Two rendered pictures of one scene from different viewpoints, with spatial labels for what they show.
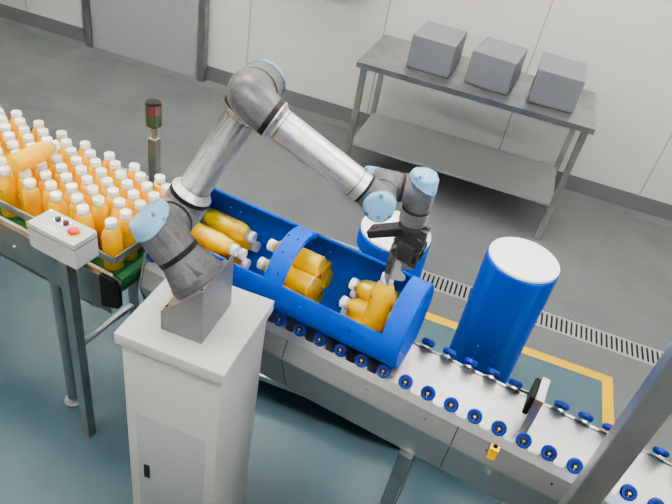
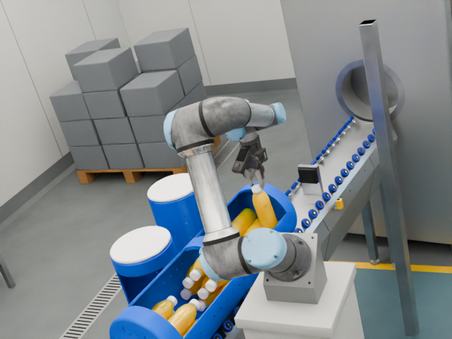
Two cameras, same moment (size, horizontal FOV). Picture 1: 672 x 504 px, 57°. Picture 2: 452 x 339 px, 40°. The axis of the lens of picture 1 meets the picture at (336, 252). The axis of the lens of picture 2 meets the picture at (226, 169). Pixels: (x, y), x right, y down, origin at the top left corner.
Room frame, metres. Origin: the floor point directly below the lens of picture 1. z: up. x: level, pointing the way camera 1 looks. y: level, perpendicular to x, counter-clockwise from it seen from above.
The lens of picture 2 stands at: (0.82, 1.95, 2.42)
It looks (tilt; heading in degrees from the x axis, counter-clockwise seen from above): 25 degrees down; 288
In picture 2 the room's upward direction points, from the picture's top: 15 degrees counter-clockwise
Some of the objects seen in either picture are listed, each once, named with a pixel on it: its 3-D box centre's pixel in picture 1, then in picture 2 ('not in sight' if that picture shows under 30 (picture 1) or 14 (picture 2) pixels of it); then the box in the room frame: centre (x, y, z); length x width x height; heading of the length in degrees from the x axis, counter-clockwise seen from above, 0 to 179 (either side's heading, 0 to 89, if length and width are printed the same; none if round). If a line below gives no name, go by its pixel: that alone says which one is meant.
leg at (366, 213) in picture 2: not in sight; (368, 220); (1.09, -1.34, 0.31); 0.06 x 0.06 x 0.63; 70
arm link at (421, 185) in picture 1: (419, 191); not in sight; (1.39, -0.18, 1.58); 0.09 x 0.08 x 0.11; 88
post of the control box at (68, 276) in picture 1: (78, 353); not in sight; (1.53, 0.88, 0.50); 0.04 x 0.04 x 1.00; 70
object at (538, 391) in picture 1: (531, 405); (310, 180); (1.27, -0.66, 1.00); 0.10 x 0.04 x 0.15; 160
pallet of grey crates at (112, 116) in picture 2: not in sight; (133, 107); (3.24, -3.28, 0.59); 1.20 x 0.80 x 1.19; 168
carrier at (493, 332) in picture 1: (488, 339); (196, 257); (1.98, -0.72, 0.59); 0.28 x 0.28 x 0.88
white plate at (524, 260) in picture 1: (524, 259); (173, 187); (1.98, -0.72, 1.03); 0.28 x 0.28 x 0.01
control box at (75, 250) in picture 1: (63, 238); not in sight; (1.53, 0.88, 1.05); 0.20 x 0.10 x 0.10; 70
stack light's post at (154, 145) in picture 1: (156, 244); not in sight; (2.20, 0.82, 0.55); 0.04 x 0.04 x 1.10; 70
